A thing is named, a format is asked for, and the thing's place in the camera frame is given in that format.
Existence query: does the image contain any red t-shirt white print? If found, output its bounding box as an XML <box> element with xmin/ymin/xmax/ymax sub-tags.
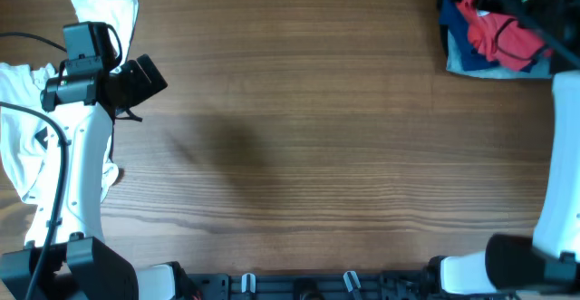
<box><xmin>456</xmin><ymin>0</ymin><xmax>553</xmax><ymax>72</ymax></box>

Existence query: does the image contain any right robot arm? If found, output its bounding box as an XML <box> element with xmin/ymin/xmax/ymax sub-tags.
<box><xmin>420</xmin><ymin>0</ymin><xmax>579</xmax><ymax>299</ymax></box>

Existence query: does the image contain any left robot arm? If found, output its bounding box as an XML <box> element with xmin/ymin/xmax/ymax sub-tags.
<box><xmin>1</xmin><ymin>22</ymin><xmax>188</xmax><ymax>299</ymax></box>

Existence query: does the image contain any white t-shirt black logo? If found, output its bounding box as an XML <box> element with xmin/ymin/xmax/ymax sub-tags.
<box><xmin>1</xmin><ymin>0</ymin><xmax>139</xmax><ymax>205</ymax></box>

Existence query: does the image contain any folded navy blue shirt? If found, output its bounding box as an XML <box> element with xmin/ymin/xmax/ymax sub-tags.
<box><xmin>451</xmin><ymin>0</ymin><xmax>537</xmax><ymax>73</ymax></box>

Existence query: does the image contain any folded light grey garment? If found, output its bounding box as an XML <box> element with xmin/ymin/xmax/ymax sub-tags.
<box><xmin>446</xmin><ymin>33</ymin><xmax>552</xmax><ymax>80</ymax></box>

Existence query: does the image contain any left black cable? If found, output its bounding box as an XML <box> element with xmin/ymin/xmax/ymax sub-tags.
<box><xmin>0</xmin><ymin>24</ymin><xmax>126</xmax><ymax>300</ymax></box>

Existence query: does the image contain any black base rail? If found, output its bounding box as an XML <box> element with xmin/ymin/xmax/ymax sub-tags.
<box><xmin>180</xmin><ymin>269</ymin><xmax>506</xmax><ymax>300</ymax></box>

